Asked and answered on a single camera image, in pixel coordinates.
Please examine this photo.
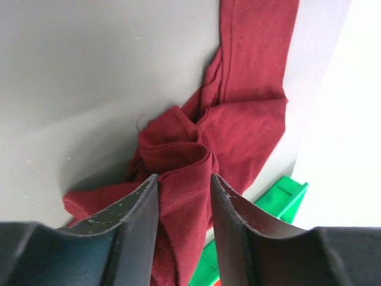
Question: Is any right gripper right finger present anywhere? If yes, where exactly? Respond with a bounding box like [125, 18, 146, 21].
[211, 174, 380, 285]

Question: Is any dark maroon t-shirt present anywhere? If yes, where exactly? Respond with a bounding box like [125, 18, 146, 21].
[63, 1, 299, 285]

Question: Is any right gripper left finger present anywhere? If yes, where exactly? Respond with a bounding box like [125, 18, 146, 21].
[1, 175, 159, 285]

